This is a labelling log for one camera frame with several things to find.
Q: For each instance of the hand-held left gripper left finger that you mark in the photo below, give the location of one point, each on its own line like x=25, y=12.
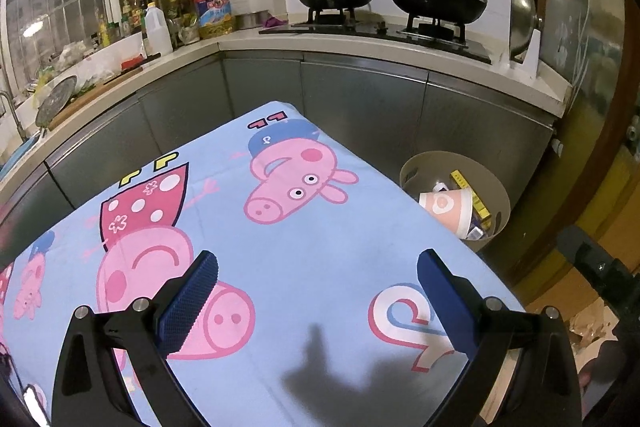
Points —
x=187, y=307

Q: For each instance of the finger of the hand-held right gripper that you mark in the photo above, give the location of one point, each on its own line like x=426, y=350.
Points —
x=580, y=252

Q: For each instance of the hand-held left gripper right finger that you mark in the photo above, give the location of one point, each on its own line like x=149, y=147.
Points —
x=447, y=302

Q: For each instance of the pink paper cup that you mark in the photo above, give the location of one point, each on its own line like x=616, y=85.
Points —
x=445, y=209

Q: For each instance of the yellow snack bag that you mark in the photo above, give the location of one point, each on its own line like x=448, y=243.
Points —
x=467, y=187

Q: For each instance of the beige plastic bin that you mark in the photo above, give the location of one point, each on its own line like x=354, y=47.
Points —
x=415, y=167

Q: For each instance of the blue cartoon pig blanket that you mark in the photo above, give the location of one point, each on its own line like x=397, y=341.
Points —
x=310, y=257

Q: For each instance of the smartphone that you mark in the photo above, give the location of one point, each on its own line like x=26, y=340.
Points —
x=37, y=407

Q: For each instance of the white lid stand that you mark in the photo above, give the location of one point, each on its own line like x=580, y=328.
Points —
x=530, y=57

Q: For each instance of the grey kitchen base cabinets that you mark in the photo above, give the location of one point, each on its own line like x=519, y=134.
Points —
x=350, y=107

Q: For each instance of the wooden door frosted glass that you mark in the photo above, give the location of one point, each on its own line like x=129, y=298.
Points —
x=590, y=32

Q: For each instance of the long wooden chopping board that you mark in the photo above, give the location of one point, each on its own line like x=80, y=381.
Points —
x=100, y=89

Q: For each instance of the round metal lid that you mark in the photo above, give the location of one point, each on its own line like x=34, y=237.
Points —
x=55, y=99

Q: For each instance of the large steel wok lid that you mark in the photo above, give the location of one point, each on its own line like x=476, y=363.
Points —
x=522, y=12

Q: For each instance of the red and black utensil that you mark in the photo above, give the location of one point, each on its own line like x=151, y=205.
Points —
x=140, y=62

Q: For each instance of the steel faucet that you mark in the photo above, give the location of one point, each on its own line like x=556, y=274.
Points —
x=15, y=117

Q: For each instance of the white kitchen countertop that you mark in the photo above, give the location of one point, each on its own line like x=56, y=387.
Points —
x=240, y=39

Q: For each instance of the clear plastic bag pile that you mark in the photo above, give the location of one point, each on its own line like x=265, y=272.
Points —
x=70, y=57

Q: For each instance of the white plastic jug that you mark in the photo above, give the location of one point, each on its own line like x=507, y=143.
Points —
x=157, y=32

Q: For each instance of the black gas stove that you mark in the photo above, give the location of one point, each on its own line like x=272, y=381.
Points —
x=370, y=32

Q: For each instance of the dark spice rack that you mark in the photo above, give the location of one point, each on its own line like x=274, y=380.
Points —
x=170, y=14

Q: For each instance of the small steel pot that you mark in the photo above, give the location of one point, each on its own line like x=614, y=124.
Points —
x=250, y=19

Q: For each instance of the row of sauce bottles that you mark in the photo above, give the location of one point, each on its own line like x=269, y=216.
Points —
x=125, y=19

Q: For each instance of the large cooking oil bottle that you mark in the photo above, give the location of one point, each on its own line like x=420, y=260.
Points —
x=214, y=12

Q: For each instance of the purple cloth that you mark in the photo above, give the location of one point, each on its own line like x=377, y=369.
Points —
x=274, y=22

